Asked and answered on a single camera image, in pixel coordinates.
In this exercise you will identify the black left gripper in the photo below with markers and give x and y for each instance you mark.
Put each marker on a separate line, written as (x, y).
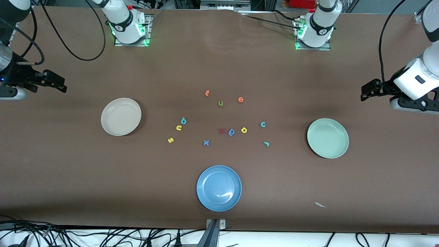
(387, 86)

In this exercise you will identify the teal foam letter b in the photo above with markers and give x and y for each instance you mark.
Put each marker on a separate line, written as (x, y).
(183, 121)

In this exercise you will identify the pale green round plate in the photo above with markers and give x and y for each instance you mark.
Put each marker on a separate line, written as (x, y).
(328, 138)

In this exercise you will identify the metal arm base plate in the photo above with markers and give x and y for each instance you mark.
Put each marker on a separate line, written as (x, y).
(149, 27)
(312, 48)

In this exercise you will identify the beige round plate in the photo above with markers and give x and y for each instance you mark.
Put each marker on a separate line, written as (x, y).
(120, 116)

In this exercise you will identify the brown table cover sheet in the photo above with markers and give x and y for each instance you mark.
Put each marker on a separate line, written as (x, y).
(274, 68)

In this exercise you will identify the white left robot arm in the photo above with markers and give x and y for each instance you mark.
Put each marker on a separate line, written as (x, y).
(320, 27)

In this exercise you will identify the silver clamp bracket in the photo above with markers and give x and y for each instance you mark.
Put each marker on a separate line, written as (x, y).
(222, 224)

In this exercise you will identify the grey camera stand post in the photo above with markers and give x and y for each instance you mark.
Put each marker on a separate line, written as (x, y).
(210, 236)

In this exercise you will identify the aluminium frame rail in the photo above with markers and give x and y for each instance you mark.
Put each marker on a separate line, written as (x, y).
(224, 4)

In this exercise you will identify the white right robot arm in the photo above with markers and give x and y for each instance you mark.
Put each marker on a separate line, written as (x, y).
(125, 25)

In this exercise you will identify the white paper scrap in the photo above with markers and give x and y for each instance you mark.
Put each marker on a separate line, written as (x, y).
(320, 204)

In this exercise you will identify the metal corner bracket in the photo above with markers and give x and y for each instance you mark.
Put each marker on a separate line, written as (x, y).
(418, 18)

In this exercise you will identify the blue round plate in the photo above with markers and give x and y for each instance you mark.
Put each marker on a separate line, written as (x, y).
(218, 188)

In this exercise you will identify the red box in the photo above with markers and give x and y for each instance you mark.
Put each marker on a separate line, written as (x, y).
(301, 3)

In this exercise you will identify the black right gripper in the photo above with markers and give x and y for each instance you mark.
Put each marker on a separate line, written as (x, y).
(18, 75)

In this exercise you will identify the blue foam letter a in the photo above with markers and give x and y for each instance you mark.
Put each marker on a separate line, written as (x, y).
(231, 132)

